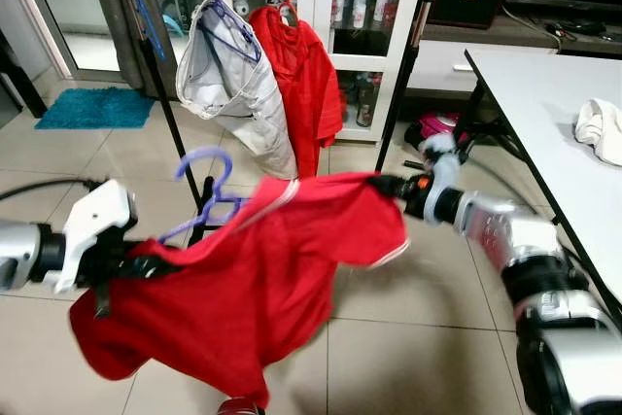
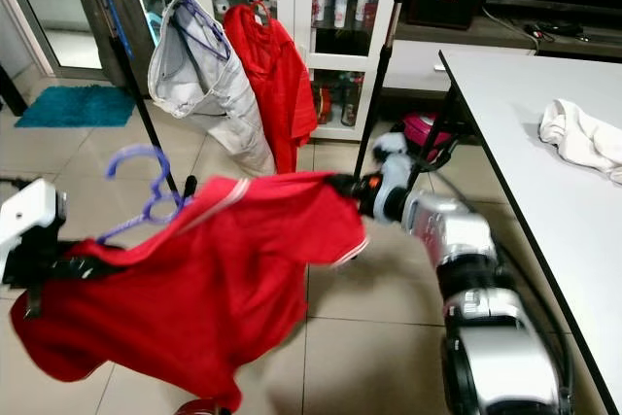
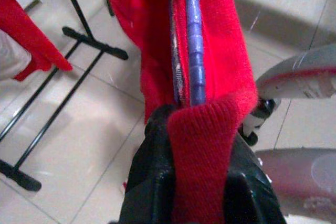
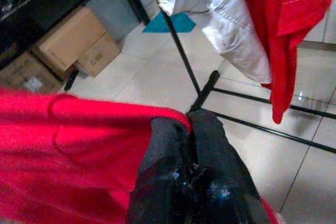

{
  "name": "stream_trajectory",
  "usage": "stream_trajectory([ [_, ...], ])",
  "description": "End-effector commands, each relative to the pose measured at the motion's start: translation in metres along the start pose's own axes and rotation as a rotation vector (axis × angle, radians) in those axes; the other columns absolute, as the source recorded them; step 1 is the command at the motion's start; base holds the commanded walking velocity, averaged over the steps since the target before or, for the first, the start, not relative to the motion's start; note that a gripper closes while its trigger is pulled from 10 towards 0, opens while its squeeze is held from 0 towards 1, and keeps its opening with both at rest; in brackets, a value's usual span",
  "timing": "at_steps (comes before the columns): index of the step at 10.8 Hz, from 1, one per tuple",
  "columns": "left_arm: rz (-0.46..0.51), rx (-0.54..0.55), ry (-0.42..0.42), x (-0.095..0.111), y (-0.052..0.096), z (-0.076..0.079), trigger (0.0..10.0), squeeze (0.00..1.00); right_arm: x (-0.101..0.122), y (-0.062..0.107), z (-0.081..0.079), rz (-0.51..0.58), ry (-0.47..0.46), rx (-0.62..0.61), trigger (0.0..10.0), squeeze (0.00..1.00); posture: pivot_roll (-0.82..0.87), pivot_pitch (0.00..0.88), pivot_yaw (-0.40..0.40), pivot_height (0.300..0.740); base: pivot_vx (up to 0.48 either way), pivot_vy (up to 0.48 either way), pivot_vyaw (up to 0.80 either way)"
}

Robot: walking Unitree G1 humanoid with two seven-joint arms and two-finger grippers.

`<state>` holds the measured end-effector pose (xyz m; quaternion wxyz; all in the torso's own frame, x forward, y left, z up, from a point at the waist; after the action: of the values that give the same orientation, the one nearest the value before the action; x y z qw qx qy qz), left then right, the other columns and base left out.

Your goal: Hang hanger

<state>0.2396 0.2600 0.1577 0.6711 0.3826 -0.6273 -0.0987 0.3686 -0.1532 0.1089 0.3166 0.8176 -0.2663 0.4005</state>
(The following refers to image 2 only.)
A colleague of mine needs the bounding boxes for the black cable bundle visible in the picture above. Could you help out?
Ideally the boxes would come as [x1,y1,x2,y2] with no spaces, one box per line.
[525,21,585,43]

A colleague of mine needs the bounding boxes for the white glass display cabinet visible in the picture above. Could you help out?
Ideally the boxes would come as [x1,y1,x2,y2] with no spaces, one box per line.
[126,0,410,144]

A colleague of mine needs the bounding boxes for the teal floor mat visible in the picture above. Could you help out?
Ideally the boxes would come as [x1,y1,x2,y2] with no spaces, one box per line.
[15,85,133,129]

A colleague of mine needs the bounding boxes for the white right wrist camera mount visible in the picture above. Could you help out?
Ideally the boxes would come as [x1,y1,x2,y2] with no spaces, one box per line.
[374,133,415,192]

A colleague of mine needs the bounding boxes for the white hanging trousers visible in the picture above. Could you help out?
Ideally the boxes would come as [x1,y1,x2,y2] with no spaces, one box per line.
[148,0,279,179]

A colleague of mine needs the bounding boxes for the purple plastic hanger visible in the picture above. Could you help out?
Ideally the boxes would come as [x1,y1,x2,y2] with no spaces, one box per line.
[177,0,235,62]
[95,146,191,246]

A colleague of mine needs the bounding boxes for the plain red hanging shirt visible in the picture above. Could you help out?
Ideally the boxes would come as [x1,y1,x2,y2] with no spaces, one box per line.
[222,4,321,176]

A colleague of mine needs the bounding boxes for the magenta object on floor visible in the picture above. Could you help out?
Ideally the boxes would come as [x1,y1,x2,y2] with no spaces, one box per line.
[398,112,454,155]

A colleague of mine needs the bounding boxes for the black furniture piece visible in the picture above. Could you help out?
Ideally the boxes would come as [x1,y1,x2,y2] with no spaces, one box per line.
[0,67,29,117]

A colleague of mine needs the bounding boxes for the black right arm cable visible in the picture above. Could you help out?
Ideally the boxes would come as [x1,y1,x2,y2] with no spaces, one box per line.
[432,157,576,415]

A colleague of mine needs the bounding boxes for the blue plastic hanger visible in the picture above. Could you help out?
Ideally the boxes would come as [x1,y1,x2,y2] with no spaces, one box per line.
[92,0,140,49]

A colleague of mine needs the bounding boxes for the glass door white frame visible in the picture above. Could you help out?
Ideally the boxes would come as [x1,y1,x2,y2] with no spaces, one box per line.
[0,0,104,82]

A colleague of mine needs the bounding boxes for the white table black legs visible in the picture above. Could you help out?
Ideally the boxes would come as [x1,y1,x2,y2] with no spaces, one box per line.
[437,49,622,412]

